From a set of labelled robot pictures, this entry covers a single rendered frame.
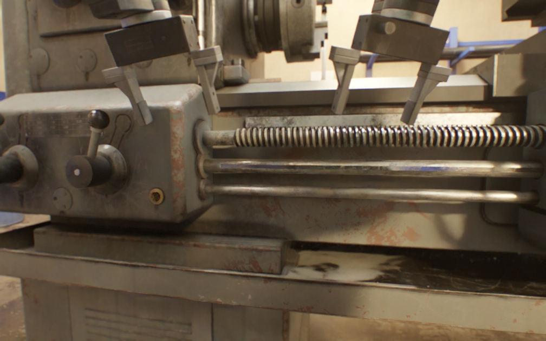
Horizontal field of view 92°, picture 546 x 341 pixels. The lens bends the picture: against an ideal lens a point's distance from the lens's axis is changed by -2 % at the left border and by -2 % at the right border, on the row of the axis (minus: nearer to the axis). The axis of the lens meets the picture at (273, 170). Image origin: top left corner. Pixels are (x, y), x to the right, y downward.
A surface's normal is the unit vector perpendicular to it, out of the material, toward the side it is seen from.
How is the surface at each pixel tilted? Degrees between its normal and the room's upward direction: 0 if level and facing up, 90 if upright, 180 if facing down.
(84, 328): 90
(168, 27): 113
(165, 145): 90
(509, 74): 90
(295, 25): 122
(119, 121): 90
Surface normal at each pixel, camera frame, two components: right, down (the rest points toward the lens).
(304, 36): -0.13, 0.77
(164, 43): -0.12, 0.47
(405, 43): 0.09, 0.47
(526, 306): -0.18, 0.07
